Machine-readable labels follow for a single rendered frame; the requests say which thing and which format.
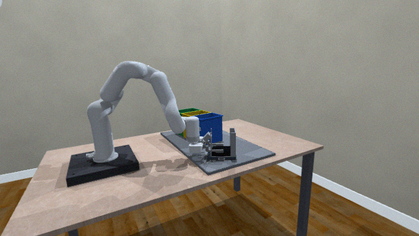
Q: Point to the yellow bin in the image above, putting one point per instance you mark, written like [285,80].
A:
[189,114]

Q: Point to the blue open bin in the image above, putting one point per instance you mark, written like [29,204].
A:
[211,121]

